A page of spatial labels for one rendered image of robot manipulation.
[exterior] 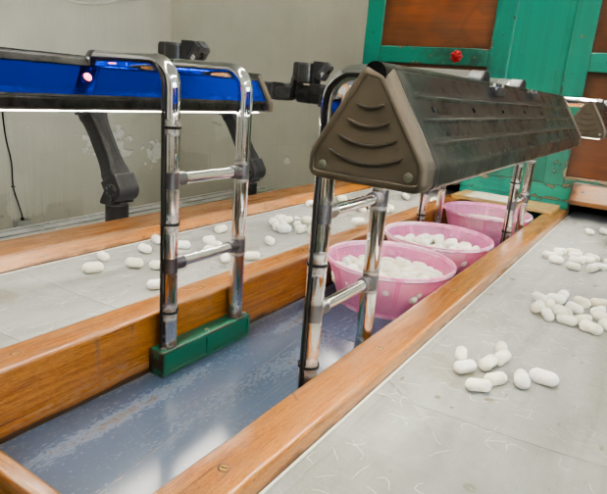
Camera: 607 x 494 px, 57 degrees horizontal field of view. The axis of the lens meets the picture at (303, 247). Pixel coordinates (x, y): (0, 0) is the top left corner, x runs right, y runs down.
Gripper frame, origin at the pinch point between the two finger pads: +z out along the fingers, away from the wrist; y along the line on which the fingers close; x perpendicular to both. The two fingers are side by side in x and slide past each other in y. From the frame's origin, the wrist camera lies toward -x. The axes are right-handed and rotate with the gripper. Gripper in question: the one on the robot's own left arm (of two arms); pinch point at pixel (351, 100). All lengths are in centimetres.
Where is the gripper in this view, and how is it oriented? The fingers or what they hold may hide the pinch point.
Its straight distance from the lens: 182.2
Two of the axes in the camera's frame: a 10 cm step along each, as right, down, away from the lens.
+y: 5.2, -1.9, 8.3
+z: 8.5, 2.4, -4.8
